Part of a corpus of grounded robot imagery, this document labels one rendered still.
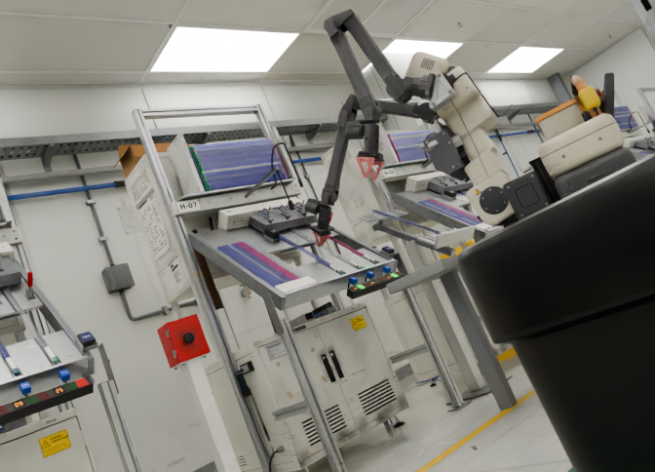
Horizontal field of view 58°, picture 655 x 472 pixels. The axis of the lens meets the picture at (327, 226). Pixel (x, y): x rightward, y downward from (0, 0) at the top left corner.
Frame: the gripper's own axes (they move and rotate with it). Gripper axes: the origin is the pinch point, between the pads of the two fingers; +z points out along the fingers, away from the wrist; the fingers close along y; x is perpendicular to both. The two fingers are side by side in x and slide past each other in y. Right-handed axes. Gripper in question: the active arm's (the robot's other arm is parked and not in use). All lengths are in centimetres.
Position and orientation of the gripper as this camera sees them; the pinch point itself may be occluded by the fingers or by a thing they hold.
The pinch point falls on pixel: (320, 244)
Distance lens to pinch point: 288.7
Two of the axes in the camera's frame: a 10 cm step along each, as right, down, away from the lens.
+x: 6.6, 3.8, -6.4
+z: -1.4, 9.1, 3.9
